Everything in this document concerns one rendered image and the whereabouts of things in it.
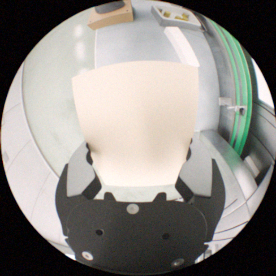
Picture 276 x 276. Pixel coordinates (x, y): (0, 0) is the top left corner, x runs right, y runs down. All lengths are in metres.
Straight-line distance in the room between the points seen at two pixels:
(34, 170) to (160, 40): 3.39
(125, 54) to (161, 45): 0.18
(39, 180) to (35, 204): 0.84
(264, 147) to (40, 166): 3.88
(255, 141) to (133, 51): 0.85
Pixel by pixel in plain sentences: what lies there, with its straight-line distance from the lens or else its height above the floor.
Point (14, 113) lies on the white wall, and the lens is 3.33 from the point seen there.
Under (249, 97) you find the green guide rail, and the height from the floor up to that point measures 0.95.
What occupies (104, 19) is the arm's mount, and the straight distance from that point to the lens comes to 0.58.
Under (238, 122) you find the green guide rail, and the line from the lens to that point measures 0.59.
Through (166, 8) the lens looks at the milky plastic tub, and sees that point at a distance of 0.69.
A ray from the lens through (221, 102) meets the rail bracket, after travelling 0.50.
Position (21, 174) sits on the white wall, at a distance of 3.14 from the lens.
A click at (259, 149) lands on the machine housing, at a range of 0.74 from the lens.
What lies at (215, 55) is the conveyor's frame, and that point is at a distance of 0.64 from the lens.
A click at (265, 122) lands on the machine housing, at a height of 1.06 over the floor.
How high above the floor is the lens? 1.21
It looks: 60 degrees down
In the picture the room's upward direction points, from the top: 178 degrees counter-clockwise
